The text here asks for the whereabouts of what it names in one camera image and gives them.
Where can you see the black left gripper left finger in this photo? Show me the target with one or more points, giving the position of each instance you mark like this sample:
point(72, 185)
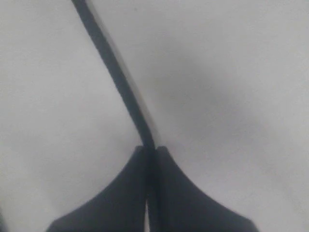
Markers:
point(120, 207)

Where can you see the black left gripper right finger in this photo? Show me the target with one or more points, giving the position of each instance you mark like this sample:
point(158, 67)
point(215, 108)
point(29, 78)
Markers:
point(176, 204)

